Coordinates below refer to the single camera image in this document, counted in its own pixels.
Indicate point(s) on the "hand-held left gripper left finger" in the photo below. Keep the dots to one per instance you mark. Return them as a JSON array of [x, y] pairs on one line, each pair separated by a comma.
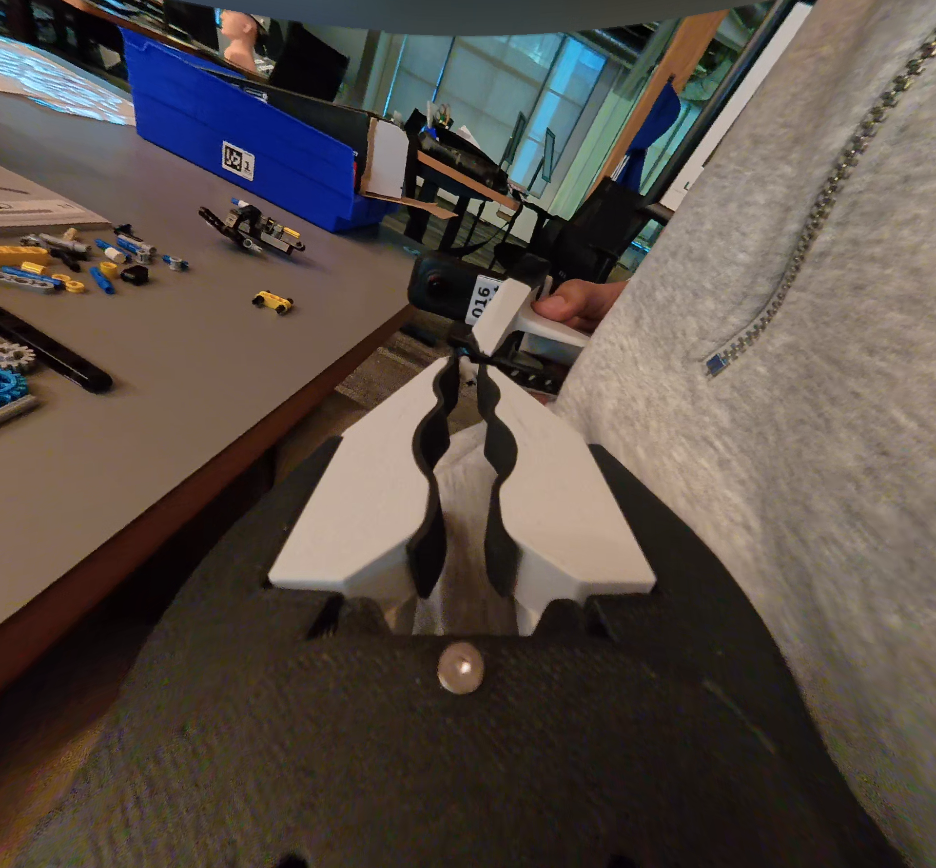
[[351, 510]]

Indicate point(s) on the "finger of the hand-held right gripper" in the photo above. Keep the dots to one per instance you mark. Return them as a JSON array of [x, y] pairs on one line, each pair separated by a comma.
[[503, 312]]

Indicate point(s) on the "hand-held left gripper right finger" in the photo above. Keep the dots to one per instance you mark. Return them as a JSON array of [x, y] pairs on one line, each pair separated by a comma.
[[578, 510]]

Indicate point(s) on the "black lego connector piece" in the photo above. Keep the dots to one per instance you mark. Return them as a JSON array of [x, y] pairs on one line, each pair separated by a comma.
[[475, 358]]

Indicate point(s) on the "small yellow lego piece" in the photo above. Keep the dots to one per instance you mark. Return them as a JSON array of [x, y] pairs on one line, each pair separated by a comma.
[[272, 301]]

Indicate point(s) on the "black grey yellow lego assembly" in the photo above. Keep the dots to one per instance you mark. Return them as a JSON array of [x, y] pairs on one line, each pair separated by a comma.
[[256, 228]]

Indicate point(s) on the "scattered small lego pieces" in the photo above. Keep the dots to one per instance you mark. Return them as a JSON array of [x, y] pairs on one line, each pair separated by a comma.
[[117, 254]]

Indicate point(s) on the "long black lego beam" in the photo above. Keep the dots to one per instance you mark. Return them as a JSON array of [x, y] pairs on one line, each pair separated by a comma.
[[58, 360]]

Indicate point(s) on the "long grey lego beam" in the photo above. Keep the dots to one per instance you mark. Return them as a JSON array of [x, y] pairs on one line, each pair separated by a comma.
[[18, 409]]

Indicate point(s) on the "large blue lego gear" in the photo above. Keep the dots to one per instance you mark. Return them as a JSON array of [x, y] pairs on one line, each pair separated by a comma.
[[13, 385]]

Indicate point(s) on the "grey lego gear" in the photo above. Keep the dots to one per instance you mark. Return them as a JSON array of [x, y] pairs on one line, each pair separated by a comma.
[[16, 356]]

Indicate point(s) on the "thin light grey lego beam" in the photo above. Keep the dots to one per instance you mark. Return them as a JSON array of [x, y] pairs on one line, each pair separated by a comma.
[[29, 282]]

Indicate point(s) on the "lego instruction booklet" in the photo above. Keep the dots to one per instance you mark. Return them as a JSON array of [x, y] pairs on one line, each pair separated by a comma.
[[44, 206]]

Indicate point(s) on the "person's right hand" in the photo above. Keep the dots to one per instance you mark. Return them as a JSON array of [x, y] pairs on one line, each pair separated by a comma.
[[585, 301]]

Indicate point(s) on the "wooden office desk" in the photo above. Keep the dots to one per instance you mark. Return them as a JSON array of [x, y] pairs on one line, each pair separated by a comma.
[[468, 182]]

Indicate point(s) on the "light trousers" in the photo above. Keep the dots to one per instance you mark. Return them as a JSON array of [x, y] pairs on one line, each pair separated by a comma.
[[464, 517]]

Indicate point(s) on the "black office chair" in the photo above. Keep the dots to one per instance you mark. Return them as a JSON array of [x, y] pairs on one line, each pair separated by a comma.
[[592, 232]]

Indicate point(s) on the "thin black monitor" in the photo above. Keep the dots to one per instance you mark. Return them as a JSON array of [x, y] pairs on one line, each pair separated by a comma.
[[518, 144], [548, 155]]

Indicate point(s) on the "hanging blue cloth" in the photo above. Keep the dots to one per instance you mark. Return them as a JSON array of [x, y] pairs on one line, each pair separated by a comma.
[[654, 129]]

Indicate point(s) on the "blue plastic bin holding box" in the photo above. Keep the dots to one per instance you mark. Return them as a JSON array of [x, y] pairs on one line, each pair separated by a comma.
[[241, 129]]

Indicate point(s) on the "pink mannequin head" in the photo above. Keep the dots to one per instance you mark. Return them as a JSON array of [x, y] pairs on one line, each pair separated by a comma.
[[240, 42]]

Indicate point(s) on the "white instruction sheet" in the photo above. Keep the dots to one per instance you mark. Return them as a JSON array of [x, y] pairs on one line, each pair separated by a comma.
[[58, 82]]

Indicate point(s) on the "wooden post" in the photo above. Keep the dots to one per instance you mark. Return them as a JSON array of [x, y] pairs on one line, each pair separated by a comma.
[[687, 49]]

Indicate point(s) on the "white wall poster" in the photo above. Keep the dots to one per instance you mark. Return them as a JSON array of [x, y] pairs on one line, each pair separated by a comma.
[[753, 78]]

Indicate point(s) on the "yellow lego beam frame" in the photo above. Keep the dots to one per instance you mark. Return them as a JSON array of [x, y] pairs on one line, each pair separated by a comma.
[[22, 255]]

